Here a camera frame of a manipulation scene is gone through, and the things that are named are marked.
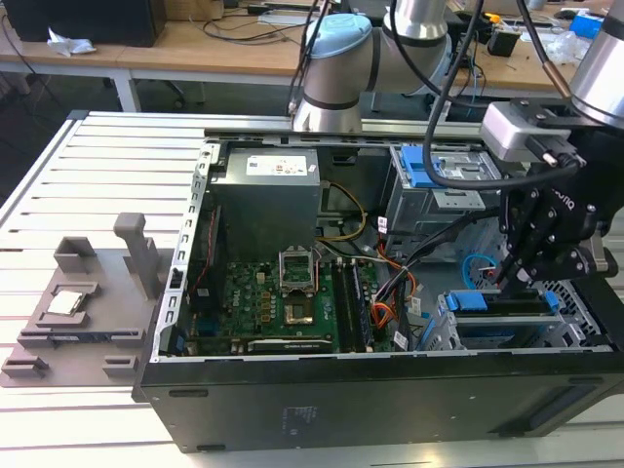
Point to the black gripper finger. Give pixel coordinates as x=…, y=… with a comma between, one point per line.
x=534, y=219
x=560, y=265

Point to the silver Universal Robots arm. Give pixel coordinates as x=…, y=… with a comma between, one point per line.
x=336, y=63

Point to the grey metal disk bay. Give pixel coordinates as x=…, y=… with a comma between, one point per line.
x=507, y=324

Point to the black RAM slot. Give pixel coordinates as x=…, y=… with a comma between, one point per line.
x=343, y=307

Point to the grey metal drive cage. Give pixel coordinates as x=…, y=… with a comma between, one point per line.
x=414, y=209

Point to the blue plastic drive latch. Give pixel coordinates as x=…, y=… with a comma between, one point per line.
x=414, y=168

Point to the clear plastic wrap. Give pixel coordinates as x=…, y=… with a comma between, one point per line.
x=565, y=49

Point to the blue cardboard box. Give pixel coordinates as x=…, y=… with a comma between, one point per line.
x=587, y=24

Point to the black device with yellow part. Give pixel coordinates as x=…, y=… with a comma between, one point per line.
x=502, y=41

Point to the installed RAM stick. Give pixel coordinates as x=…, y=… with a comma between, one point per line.
x=362, y=307

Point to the CPU socket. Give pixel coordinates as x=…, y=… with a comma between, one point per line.
x=298, y=313

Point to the black open PC case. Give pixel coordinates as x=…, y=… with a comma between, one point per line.
x=341, y=404

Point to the grey power supply unit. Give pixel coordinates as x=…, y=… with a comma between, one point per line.
x=263, y=205

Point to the black graphics card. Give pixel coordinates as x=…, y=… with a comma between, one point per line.
x=287, y=345

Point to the green motherboard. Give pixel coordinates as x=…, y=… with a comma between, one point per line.
x=244, y=297

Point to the wooden desk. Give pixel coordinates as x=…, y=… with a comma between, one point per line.
x=195, y=56

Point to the grey parts rack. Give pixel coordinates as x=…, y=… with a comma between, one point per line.
x=112, y=302

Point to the silver CPU chip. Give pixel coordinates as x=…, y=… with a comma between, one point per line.
x=66, y=302

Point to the large black box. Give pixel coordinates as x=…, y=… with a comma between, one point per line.
x=83, y=22

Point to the crumpled white paper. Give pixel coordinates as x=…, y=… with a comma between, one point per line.
x=68, y=44

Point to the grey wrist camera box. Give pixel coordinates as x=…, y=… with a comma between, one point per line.
x=507, y=131

